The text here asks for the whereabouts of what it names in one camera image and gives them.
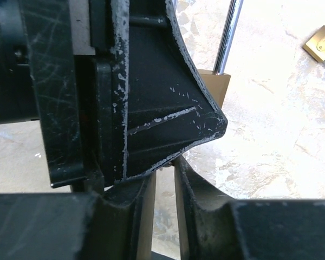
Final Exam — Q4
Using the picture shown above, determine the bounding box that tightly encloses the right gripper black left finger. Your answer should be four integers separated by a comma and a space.
0, 174, 156, 259

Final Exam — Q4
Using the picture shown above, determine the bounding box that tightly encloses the small brass padlock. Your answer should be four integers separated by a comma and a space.
302, 25, 325, 64

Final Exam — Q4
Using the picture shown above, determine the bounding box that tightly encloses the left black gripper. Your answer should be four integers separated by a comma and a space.
0, 1, 113, 192

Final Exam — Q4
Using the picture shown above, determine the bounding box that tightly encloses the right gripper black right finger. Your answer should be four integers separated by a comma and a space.
173, 157, 325, 259

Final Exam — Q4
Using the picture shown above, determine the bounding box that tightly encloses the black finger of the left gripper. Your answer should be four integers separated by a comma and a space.
98, 1, 228, 186

